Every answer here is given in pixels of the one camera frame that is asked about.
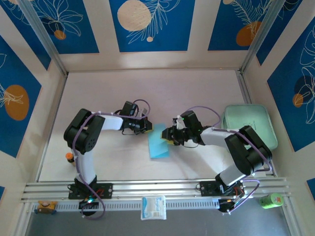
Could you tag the light blue cloth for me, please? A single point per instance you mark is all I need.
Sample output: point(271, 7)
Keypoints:
point(157, 147)

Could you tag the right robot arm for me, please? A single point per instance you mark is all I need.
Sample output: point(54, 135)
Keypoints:
point(211, 136)

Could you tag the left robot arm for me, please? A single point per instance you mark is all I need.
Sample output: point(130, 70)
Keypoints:
point(110, 123)

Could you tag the white tissue packet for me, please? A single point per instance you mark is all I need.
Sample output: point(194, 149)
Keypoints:
point(153, 207)

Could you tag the small plastic bottle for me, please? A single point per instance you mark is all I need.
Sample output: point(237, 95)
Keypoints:
point(70, 157)

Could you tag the black electronics module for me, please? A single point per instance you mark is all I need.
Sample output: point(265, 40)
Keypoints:
point(88, 205)
point(229, 205)

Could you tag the green cylinder can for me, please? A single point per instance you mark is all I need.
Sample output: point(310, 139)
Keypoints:
point(270, 200)

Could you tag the small yellow blue gadget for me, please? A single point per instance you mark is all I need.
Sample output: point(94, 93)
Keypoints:
point(46, 206)

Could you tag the aluminium mounting rail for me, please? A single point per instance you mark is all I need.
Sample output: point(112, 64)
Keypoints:
point(152, 186)

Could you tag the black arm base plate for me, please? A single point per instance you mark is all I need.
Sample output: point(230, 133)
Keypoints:
point(105, 190)
point(209, 188)

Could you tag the aluminium frame post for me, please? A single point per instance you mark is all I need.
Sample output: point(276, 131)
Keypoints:
point(261, 34)
point(41, 34)

